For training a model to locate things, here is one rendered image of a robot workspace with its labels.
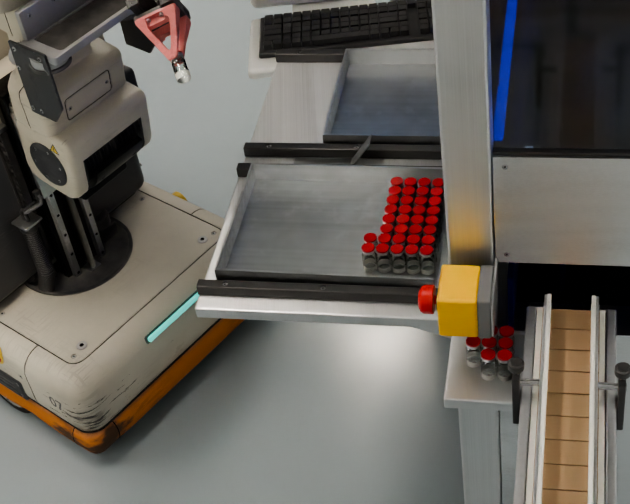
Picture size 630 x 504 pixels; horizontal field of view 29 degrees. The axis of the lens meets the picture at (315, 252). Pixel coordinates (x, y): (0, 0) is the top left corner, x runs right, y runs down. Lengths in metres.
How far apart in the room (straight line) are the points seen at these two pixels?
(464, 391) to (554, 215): 0.28
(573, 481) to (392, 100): 0.91
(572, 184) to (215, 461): 1.44
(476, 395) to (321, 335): 1.34
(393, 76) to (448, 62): 0.80
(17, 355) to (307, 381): 0.68
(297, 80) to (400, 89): 0.20
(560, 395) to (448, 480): 1.09
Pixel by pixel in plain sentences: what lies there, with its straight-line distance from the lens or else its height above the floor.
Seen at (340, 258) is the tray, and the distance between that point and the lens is 1.91.
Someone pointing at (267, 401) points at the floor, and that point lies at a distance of 2.90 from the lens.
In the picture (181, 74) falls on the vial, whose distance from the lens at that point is 1.81.
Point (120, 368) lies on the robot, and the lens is 2.72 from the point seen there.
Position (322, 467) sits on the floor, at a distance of 2.76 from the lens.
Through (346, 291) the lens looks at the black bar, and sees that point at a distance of 1.83.
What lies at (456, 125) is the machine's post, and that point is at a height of 1.25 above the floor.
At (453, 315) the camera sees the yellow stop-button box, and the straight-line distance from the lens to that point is 1.64.
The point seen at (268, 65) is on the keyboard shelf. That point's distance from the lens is 2.49.
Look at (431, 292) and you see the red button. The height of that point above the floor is 1.01.
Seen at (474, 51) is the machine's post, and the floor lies 1.36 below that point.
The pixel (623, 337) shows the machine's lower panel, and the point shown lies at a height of 0.88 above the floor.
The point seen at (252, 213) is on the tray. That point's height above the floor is 0.88.
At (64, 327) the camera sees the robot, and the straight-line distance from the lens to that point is 2.80.
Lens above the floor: 2.20
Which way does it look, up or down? 43 degrees down
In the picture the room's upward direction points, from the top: 10 degrees counter-clockwise
